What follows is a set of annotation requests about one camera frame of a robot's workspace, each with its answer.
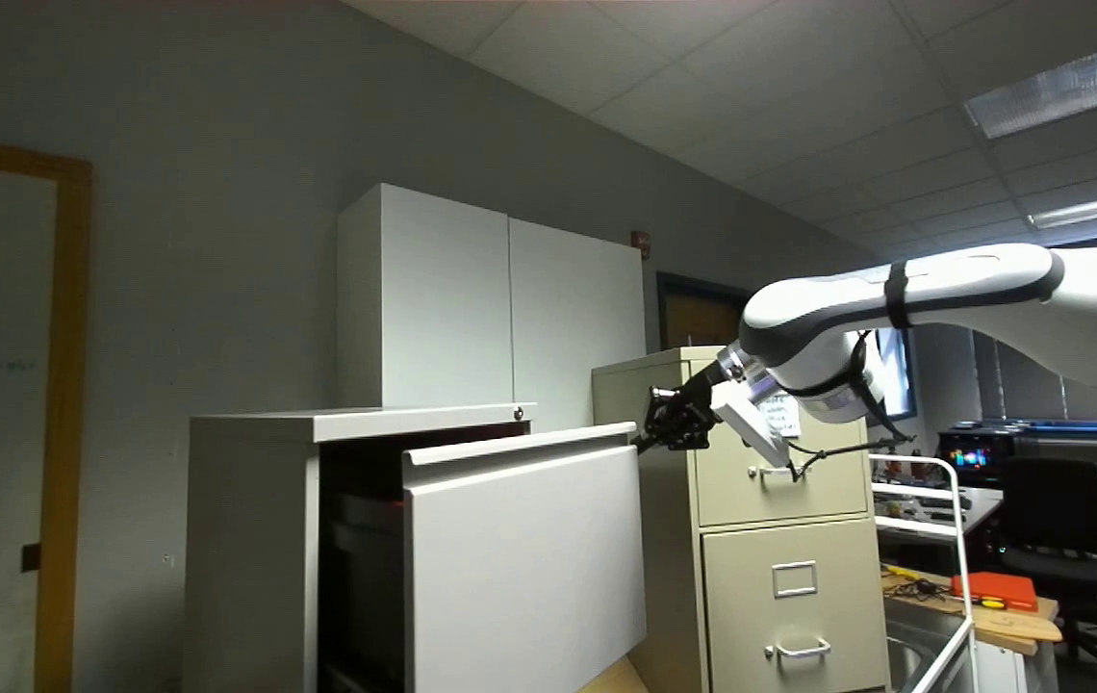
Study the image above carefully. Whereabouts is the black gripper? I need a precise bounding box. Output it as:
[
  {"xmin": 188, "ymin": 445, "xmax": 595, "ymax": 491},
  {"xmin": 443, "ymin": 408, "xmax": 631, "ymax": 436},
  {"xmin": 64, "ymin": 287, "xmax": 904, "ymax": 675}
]
[{"xmin": 631, "ymin": 363, "xmax": 753, "ymax": 459}]

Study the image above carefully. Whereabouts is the white file cabinet drawer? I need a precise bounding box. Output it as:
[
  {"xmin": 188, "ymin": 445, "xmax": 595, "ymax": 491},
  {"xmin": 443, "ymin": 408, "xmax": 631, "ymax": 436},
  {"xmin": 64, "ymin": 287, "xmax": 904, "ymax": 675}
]
[{"xmin": 401, "ymin": 420, "xmax": 650, "ymax": 693}]

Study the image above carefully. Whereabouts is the beige metal file cabinet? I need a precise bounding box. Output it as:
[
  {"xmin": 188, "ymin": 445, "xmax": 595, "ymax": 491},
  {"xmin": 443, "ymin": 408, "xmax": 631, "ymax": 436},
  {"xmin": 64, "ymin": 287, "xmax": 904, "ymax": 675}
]
[{"xmin": 590, "ymin": 341, "xmax": 891, "ymax": 693}]

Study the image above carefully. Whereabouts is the wooden workbench top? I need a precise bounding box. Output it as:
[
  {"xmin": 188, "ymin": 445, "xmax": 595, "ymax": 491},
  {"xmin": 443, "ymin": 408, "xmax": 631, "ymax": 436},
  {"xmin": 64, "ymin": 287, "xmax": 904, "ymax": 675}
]
[{"xmin": 881, "ymin": 561, "xmax": 1067, "ymax": 651}]

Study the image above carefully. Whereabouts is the white file cabinet body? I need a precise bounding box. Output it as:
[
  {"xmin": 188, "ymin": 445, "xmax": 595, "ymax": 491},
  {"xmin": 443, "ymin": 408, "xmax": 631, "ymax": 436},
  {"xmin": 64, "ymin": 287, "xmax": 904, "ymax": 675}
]
[{"xmin": 180, "ymin": 400, "xmax": 540, "ymax": 693}]

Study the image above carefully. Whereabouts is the dark wooden door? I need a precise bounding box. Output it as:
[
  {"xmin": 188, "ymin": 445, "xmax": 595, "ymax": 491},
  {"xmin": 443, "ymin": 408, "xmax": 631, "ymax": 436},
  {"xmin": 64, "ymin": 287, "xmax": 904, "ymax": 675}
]
[{"xmin": 655, "ymin": 268, "xmax": 753, "ymax": 355}]

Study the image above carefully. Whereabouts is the computer monitor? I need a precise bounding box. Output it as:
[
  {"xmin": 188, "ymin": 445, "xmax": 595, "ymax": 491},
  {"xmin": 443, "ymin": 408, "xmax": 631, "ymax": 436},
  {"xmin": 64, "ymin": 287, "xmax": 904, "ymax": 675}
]
[{"xmin": 857, "ymin": 323, "xmax": 918, "ymax": 422}]

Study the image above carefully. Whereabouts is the black device with lights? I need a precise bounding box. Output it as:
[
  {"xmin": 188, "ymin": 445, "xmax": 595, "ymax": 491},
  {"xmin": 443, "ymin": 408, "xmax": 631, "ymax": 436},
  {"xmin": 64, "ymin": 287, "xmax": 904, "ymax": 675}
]
[{"xmin": 935, "ymin": 429, "xmax": 1021, "ymax": 488}]

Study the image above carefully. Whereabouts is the orange box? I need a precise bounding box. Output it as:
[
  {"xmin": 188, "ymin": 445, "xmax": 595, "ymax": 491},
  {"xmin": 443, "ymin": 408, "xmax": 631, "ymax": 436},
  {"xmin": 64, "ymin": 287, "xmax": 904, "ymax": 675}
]
[{"xmin": 952, "ymin": 568, "xmax": 1041, "ymax": 616}]

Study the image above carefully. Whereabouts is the black office chair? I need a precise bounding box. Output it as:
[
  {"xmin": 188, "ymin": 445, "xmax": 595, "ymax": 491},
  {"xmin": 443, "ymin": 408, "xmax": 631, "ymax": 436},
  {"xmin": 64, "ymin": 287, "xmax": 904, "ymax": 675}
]
[{"xmin": 999, "ymin": 453, "xmax": 1097, "ymax": 679}]

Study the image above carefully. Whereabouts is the blue shelf bar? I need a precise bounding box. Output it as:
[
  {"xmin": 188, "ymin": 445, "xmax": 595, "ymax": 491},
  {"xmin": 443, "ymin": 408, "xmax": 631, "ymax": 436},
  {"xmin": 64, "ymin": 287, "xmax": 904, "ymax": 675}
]
[{"xmin": 1012, "ymin": 416, "xmax": 1097, "ymax": 445}]

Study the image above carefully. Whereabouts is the large ceiling light panel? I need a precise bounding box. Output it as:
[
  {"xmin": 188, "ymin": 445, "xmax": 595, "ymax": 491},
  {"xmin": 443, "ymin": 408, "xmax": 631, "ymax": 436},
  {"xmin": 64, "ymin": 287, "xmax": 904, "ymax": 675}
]
[{"xmin": 958, "ymin": 28, "xmax": 1097, "ymax": 142}]

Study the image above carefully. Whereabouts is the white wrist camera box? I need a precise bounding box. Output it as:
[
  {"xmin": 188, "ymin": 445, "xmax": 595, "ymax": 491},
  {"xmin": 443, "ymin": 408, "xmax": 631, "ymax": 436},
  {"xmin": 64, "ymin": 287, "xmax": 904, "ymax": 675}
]
[{"xmin": 709, "ymin": 366, "xmax": 808, "ymax": 472}]

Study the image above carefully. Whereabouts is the tall white wall cabinet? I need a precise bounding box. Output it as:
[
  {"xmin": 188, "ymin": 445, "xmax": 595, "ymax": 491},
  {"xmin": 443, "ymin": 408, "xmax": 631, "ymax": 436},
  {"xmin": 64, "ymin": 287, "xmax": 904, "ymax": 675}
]
[{"xmin": 336, "ymin": 181, "xmax": 650, "ymax": 436}]

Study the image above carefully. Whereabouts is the white metal tube frame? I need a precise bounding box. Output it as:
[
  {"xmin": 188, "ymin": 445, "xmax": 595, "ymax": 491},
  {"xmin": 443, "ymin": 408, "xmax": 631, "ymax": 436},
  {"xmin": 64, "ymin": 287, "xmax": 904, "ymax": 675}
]
[{"xmin": 866, "ymin": 449, "xmax": 976, "ymax": 693}]

